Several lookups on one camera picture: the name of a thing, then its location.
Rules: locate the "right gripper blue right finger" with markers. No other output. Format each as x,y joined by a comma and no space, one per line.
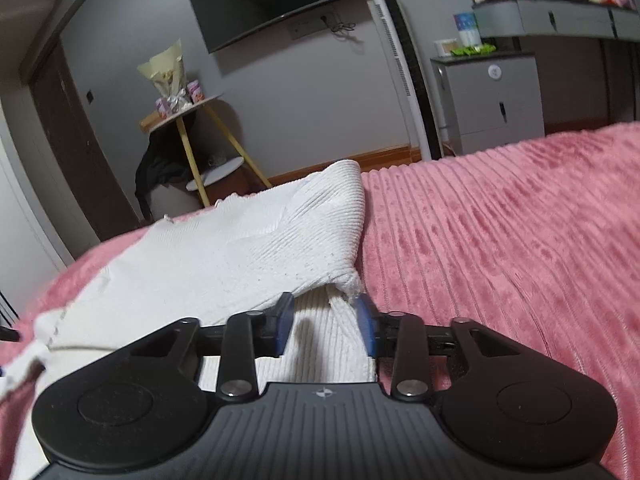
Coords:
401,337

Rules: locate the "pink corduroy bedspread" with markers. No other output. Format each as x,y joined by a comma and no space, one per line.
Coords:
537,240

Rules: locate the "pink can on table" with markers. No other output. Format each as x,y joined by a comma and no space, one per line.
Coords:
195,91

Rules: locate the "white round stool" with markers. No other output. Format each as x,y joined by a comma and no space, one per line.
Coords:
172,201

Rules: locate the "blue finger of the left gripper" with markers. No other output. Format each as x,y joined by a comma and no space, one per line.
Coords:
8,334

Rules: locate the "yellow legged side table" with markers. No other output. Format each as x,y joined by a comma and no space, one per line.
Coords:
200,125

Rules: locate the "grey vanity desk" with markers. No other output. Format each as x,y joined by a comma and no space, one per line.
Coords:
587,57

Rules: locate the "blue white tissue box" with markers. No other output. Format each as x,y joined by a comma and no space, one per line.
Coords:
467,29

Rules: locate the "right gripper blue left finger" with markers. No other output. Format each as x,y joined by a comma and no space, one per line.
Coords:
246,337

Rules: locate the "small white box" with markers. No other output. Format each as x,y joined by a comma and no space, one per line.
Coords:
445,47

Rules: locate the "green item on cabinet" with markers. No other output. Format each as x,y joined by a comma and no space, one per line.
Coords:
467,52

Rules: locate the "white tower fan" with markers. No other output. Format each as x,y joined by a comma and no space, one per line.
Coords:
408,76

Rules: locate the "black garment on stool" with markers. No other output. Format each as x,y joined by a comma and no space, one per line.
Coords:
163,162

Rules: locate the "dark wooden door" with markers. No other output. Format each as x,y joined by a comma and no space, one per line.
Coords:
98,209

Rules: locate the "cream wrapped flower bouquet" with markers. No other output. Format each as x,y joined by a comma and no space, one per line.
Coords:
165,71

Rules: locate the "white ribbed knit sweater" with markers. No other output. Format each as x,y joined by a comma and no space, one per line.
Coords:
242,254

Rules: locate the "grey drawer cabinet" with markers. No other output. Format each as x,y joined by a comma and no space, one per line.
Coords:
489,100

